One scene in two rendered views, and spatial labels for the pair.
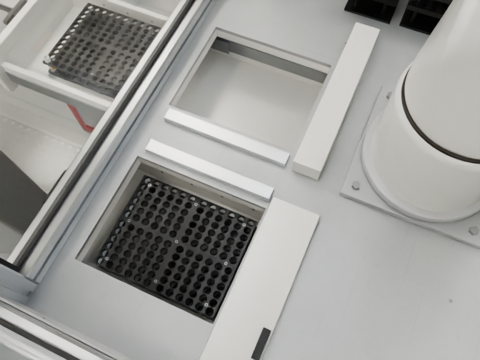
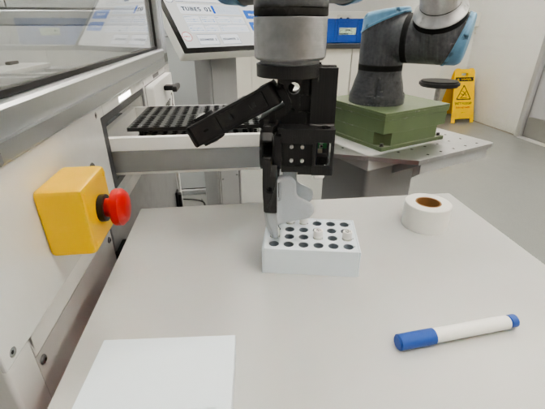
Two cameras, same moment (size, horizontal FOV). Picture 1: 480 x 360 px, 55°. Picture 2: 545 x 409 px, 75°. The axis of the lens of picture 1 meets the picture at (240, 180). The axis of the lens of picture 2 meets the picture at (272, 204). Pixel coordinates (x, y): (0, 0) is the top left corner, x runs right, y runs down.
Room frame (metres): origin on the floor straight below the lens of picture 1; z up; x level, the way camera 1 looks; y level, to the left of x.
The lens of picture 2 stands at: (1.30, -0.02, 1.05)
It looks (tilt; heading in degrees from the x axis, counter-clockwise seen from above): 26 degrees down; 146
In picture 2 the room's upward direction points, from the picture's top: straight up
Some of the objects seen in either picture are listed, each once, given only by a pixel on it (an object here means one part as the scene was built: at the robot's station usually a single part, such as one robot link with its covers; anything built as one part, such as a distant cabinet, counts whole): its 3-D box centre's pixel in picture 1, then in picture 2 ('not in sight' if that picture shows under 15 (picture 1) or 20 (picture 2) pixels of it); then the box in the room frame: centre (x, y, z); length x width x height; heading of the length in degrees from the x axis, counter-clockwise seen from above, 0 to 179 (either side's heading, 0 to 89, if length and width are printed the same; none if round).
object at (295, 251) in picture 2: not in sight; (310, 244); (0.99, 0.26, 0.78); 0.12 x 0.08 x 0.04; 51
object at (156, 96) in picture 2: not in sight; (162, 100); (0.33, 0.29, 0.87); 0.29 x 0.02 x 0.11; 152
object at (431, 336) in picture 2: not in sight; (458, 331); (1.18, 0.29, 0.77); 0.14 x 0.02 x 0.02; 68
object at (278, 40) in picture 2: not in sight; (289, 41); (0.97, 0.23, 1.03); 0.08 x 0.08 x 0.05
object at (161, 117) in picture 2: not in sight; (200, 131); (0.67, 0.25, 0.87); 0.22 x 0.18 x 0.06; 62
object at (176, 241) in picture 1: (178, 246); not in sight; (0.24, 0.11, 0.87); 0.22 x 0.18 x 0.06; 62
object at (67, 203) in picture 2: not in sight; (81, 208); (0.91, 0.01, 0.88); 0.07 x 0.05 x 0.07; 152
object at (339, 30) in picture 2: not in sight; (341, 31); (-1.72, 2.91, 1.01); 0.61 x 0.41 x 0.22; 65
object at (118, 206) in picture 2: not in sight; (113, 207); (0.92, 0.04, 0.88); 0.04 x 0.03 x 0.04; 152
